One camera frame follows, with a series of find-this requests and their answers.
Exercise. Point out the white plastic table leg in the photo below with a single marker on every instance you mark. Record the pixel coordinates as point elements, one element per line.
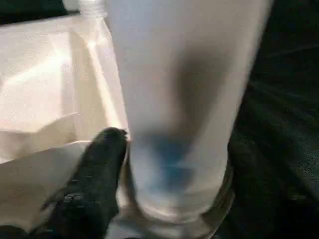
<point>87,7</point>
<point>184,87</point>

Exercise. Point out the white plastic table top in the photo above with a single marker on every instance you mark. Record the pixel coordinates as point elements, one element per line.
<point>49,87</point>

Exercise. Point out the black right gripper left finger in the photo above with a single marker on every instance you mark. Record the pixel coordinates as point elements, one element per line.
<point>89,184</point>

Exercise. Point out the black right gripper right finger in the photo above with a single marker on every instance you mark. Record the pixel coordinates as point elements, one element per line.
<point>264,194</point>

